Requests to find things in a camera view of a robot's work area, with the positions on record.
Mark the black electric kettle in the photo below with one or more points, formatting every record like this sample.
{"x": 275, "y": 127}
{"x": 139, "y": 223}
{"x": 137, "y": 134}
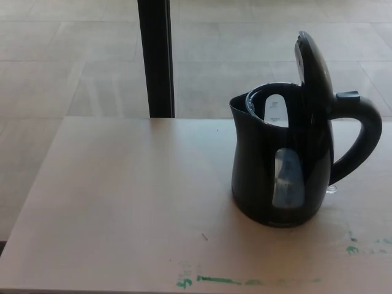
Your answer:
{"x": 254, "y": 171}

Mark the black vertical post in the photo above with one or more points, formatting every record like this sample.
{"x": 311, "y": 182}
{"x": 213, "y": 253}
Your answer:
{"x": 156, "y": 61}

